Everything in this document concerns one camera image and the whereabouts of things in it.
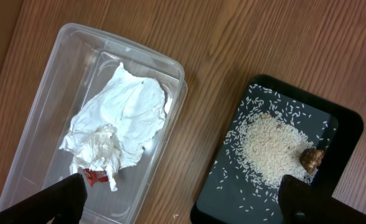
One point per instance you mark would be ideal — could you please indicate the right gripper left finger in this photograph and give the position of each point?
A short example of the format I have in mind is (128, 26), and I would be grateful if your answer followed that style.
(62, 202)

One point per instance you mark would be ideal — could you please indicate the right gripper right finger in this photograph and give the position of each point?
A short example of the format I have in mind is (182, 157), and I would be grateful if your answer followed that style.
(302, 203)

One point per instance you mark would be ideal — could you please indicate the red snack wrapper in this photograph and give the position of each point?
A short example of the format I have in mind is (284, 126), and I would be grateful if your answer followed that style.
(95, 176)

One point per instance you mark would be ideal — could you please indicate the brown food scrap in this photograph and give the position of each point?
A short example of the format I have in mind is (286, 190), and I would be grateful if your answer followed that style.
(311, 158)

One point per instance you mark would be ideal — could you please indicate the pile of rice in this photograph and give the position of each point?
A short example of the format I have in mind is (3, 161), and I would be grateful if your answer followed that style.
(263, 143)

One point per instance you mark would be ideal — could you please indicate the white napkin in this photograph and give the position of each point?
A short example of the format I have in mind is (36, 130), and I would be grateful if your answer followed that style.
(112, 129)

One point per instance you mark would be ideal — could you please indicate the black tray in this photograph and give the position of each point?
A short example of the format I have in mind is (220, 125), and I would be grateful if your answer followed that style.
(341, 124)

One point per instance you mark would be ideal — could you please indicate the clear plastic bin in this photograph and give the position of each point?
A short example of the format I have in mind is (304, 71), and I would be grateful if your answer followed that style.
(81, 63)

